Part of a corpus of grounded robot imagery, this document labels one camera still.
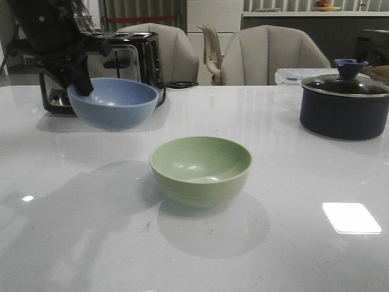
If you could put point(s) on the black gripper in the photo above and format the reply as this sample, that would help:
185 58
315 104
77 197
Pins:
69 65

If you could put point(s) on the blue bowl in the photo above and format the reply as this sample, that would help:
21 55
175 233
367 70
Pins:
115 104

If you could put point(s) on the green bowl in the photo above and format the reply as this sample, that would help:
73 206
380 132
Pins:
201 171

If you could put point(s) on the black chrome four-slot toaster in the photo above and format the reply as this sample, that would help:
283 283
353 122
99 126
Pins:
128 55

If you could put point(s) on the beige armchair left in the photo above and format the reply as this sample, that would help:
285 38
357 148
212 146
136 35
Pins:
180 62

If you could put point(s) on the beige armchair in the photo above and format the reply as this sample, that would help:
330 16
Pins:
180 62
254 55

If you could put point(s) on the cream plastic chair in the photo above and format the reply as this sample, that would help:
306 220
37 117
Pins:
212 56

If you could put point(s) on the white cabinet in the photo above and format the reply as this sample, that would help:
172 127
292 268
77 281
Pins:
223 16

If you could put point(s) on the beige armchair right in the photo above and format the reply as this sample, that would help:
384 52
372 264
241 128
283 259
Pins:
254 55

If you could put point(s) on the clear plastic container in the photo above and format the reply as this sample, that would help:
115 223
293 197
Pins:
294 76

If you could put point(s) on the fruit bowl on counter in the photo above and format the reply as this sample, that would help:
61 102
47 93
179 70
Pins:
325 6

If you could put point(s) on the dark blue cooking pot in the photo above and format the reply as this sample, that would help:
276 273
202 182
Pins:
344 117

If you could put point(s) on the glass pot lid blue knob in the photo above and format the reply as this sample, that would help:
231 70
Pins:
347 82

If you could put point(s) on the grey counter shelf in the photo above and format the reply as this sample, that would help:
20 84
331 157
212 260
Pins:
361 35

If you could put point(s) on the brown woven mat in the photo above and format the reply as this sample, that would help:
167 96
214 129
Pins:
379 73

